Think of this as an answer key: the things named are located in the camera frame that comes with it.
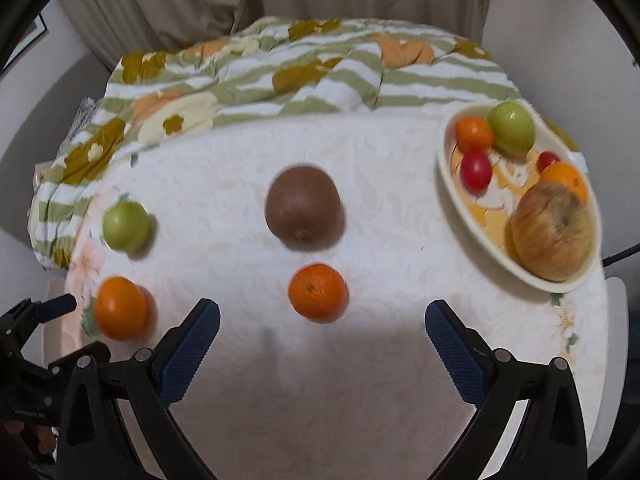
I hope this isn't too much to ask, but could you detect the orange with navel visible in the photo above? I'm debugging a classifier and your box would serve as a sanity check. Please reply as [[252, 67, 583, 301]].
[[539, 162, 588, 204]]

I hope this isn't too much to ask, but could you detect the small red cherry tomato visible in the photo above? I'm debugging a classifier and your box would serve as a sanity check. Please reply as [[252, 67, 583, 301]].
[[536, 151, 560, 174]]

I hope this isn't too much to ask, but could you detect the small tangerine with stem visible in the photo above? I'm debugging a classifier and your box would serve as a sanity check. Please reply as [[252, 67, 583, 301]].
[[454, 116, 494, 154]]

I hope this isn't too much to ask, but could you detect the large orange tangerine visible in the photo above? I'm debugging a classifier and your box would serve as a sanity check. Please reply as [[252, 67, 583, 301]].
[[93, 276, 150, 341]]

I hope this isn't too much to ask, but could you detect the green apple on table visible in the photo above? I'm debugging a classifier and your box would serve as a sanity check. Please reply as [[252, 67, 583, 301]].
[[102, 200, 151, 254]]

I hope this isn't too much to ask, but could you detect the white floral tablecloth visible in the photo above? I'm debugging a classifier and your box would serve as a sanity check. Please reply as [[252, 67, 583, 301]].
[[65, 112, 608, 479]]

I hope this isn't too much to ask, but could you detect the small orange mandarin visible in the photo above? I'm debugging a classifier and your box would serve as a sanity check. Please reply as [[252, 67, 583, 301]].
[[288, 263, 348, 323]]

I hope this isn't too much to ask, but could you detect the large red-yellow apple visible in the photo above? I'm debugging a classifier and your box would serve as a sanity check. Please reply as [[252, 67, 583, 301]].
[[509, 182, 593, 283]]

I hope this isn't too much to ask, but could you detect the brown kiwi fruit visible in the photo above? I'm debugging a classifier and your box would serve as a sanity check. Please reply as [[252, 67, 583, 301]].
[[265, 165, 345, 250]]

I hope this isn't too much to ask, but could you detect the cream duck-print plate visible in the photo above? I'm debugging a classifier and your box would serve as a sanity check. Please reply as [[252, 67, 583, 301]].
[[436, 100, 602, 294]]

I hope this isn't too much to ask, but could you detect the red plum tomato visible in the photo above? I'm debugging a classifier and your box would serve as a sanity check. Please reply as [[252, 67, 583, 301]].
[[459, 152, 492, 195]]

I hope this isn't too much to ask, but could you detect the green apple on plate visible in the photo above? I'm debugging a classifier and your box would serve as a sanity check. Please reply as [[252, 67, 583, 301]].
[[487, 101, 536, 158]]

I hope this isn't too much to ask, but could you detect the green striped floral quilt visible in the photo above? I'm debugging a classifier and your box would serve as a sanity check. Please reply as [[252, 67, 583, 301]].
[[27, 15, 582, 271]]

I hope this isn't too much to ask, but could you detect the black cable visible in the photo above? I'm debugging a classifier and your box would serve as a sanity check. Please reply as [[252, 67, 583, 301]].
[[601, 242, 640, 268]]

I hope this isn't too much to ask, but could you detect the framed wall picture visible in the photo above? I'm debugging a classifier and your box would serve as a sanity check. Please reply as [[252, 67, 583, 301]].
[[1, 13, 48, 74]]

